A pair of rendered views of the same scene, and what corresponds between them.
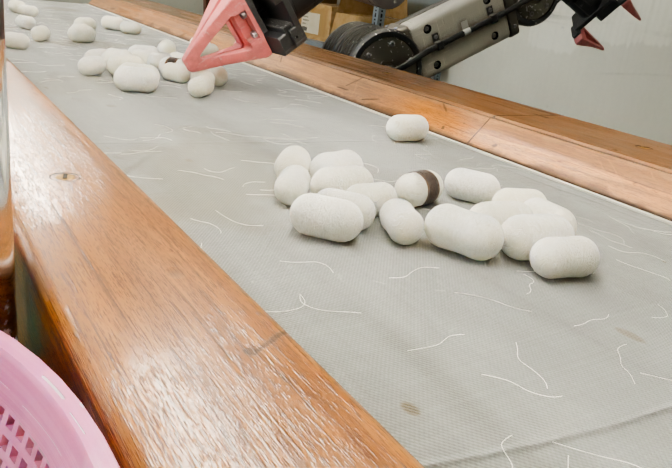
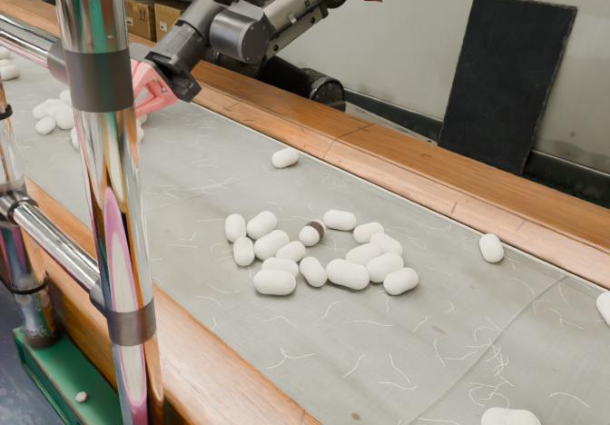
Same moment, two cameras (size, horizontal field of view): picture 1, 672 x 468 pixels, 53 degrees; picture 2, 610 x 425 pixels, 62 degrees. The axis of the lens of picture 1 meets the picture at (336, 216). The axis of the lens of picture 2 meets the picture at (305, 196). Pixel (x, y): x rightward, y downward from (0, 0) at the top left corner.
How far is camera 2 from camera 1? 0.18 m
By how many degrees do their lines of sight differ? 17
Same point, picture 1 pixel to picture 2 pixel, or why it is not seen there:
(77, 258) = (187, 386)
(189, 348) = not seen: outside the picture
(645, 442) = (453, 405)
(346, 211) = (287, 281)
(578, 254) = (408, 281)
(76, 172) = not seen: hidden behind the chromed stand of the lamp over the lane
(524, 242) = (380, 276)
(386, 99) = (260, 121)
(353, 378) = (326, 404)
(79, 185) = not seen: hidden behind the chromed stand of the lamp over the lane
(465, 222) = (349, 273)
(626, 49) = not seen: outside the picture
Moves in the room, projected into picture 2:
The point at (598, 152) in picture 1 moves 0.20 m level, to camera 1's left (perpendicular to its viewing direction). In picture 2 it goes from (402, 169) to (231, 175)
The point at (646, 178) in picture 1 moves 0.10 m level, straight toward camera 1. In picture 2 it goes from (430, 188) to (430, 235)
